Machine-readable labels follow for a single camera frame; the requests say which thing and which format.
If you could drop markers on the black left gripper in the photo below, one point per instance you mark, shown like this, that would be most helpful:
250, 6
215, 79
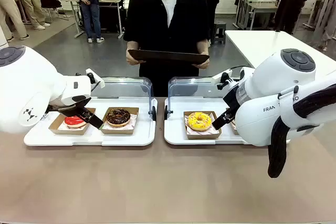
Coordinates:
71, 109

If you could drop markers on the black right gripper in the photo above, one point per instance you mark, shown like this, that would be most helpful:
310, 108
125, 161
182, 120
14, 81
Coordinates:
232, 99

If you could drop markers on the brown cardboard donut box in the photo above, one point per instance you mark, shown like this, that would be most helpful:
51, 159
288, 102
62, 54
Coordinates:
233, 129
118, 131
202, 136
56, 127

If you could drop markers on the yellow sprinkle donut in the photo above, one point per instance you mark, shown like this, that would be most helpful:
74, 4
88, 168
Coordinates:
194, 124

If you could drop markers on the dark brown serving tray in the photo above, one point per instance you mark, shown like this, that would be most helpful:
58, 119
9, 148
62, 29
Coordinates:
168, 55

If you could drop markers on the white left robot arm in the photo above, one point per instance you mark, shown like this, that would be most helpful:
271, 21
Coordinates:
26, 82

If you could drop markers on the person's left forearm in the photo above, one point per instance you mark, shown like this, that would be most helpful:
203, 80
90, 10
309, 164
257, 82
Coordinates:
204, 47

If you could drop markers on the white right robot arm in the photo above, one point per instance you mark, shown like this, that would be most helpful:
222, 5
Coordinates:
262, 119

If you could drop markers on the red glazed donut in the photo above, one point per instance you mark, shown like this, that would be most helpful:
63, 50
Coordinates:
73, 121

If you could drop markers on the chocolate nut donut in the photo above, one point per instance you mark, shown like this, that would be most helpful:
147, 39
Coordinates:
113, 120

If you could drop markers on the person in black shirt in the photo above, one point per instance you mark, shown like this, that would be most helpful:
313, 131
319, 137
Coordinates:
147, 19

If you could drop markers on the person's left hand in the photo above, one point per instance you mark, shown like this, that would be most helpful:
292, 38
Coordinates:
202, 65

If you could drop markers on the person's right hand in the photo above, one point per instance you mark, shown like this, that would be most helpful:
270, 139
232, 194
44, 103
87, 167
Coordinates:
131, 58

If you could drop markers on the white plastic display tray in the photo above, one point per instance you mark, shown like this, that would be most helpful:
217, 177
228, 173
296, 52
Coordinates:
126, 140
176, 134

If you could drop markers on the clear display lid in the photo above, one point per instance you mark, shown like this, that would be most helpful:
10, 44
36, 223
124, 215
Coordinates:
183, 87
123, 87

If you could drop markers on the white table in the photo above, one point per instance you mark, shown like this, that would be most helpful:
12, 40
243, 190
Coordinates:
262, 43

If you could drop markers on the grey plastic stool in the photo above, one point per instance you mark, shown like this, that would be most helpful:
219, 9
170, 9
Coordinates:
219, 28

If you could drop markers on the bystander in blue jeans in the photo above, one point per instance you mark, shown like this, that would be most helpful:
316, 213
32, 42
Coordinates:
90, 14

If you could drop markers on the grey background desk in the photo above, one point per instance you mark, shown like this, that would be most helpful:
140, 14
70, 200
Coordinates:
260, 6

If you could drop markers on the black office chair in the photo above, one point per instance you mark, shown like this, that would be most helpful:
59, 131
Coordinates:
50, 1

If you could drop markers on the bystander in beige trousers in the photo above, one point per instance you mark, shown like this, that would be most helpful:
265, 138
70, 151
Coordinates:
31, 1

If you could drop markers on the bystander in grey top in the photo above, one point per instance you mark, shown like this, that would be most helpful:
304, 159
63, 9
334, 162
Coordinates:
8, 6

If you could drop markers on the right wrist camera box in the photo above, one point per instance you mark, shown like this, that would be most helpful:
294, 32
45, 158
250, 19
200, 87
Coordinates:
223, 79

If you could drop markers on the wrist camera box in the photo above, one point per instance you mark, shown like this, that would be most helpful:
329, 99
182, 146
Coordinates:
94, 78
223, 79

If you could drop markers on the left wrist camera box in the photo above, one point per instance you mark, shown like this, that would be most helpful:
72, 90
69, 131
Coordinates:
94, 78

